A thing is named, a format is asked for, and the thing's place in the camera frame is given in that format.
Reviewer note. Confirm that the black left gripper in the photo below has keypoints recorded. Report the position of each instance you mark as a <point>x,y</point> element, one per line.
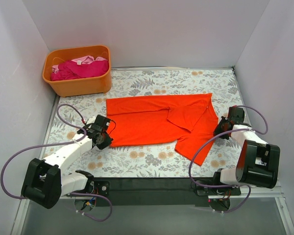
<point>105,141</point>

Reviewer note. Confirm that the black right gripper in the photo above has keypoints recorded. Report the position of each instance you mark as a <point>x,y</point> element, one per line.
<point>220,128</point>

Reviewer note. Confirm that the orange t shirt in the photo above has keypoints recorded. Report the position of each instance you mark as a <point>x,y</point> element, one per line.
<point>187,119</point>

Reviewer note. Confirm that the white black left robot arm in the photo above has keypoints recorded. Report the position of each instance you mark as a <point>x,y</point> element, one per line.
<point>44,182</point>

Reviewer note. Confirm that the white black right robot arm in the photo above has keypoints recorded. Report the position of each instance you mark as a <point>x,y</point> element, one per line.
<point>257,164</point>

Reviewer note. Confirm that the orange plastic bin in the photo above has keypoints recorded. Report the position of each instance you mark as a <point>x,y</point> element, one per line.
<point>82,86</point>

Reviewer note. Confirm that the magenta t shirt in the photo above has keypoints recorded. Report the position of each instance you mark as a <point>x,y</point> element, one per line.
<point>70,70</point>

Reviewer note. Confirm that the light pink t shirt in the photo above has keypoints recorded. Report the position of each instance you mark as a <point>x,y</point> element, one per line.
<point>82,60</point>

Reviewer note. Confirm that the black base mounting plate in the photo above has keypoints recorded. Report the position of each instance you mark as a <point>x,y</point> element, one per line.
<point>156,191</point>

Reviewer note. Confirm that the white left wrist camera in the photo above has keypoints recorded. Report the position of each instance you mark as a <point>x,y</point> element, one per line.
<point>89,120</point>

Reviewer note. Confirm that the aluminium frame rail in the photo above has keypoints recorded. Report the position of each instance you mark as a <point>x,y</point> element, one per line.
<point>259,192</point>

